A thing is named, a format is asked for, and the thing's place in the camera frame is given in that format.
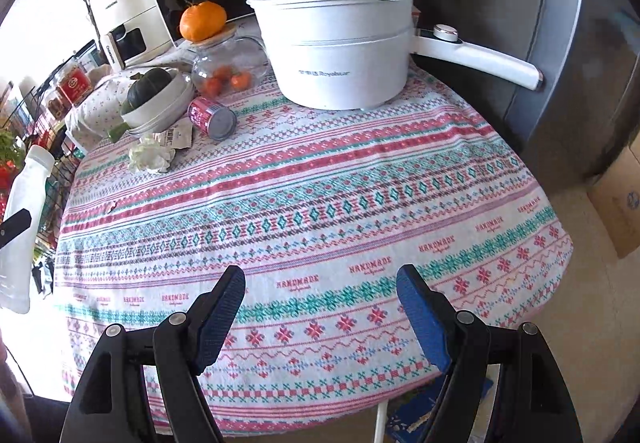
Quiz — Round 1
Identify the white bowl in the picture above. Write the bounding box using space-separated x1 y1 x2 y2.
120 68 196 134

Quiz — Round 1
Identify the white countertop appliance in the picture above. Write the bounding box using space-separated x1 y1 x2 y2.
89 0 173 71

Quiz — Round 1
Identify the dark grey refrigerator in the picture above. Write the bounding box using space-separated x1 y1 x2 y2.
415 0 640 184

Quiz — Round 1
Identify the orange fruit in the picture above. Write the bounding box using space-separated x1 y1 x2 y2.
179 0 228 44

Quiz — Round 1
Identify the blue carton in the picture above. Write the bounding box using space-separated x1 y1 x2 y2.
387 398 443 443

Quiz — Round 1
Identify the red box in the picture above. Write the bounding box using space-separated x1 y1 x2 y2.
57 63 93 106

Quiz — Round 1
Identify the patterned tablecloth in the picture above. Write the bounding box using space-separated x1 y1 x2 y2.
52 58 575 436

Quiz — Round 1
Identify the glass jar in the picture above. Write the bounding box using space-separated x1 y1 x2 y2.
191 25 271 100

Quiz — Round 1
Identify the dark green squash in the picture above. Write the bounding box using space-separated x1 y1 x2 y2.
126 68 173 114

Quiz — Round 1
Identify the white electric pot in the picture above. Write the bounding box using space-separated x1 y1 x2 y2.
246 0 545 111

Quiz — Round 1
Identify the red can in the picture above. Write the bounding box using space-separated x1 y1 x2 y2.
187 96 237 142

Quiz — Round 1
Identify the black wire rack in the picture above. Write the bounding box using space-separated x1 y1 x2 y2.
0 40 101 296

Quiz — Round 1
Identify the floral white cloth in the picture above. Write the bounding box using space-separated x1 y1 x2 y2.
65 68 151 154

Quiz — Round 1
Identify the small white packet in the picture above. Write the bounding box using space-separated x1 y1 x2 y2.
152 120 196 152

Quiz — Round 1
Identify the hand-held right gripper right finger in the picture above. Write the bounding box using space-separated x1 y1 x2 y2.
396 264 583 443

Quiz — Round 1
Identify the green leafy plant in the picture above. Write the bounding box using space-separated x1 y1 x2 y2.
0 128 26 174

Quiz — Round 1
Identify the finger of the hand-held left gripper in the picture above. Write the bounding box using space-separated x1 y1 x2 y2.
0 209 33 244

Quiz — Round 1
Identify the large cardboard box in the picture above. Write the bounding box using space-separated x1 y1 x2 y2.
587 128 640 259

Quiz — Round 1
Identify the tall white plastic bottle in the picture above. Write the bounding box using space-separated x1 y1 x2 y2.
0 144 56 315

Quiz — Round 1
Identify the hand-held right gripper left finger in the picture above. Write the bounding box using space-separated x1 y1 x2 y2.
60 265 247 443

